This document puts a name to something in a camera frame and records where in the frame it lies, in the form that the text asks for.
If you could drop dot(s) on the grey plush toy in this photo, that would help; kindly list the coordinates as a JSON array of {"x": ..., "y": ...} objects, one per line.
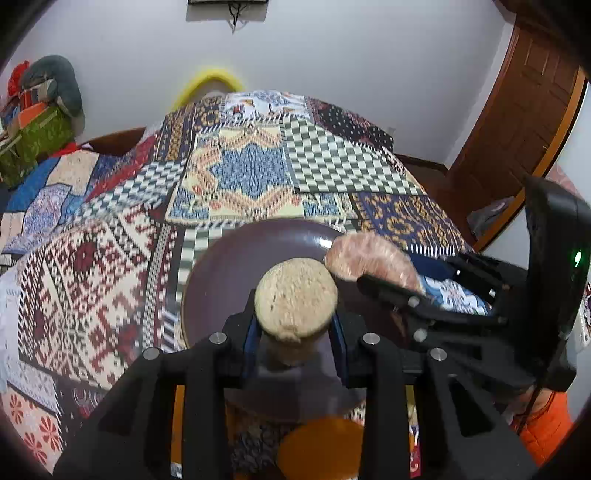
[{"x": 55, "y": 74}]

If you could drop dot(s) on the orange fruit near camera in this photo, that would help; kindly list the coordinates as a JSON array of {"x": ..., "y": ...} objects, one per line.
[{"x": 327, "y": 448}]

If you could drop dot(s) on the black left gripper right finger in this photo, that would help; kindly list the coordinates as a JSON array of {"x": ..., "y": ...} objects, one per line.
[{"x": 461, "y": 435}]

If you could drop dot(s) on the wall mounted black device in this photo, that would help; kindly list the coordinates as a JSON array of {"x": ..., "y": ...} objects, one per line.
[{"x": 234, "y": 13}]

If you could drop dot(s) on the purple round plate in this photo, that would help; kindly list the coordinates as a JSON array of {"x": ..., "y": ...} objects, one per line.
[{"x": 219, "y": 285}]

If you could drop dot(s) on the yellow pillow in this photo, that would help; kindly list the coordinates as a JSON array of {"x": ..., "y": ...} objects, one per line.
[{"x": 206, "y": 83}]

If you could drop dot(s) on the brown wooden door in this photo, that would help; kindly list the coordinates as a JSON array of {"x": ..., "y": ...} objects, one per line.
[{"x": 525, "y": 120}]

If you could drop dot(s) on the patchwork patterned quilt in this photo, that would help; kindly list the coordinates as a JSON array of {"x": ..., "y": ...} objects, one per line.
[{"x": 96, "y": 249}]

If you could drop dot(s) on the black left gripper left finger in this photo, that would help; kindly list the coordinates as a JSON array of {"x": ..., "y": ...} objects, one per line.
[{"x": 129, "y": 433}]

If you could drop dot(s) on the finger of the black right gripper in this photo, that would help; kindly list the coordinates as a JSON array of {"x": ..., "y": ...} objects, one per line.
[
  {"x": 421, "y": 316},
  {"x": 482, "y": 275}
]

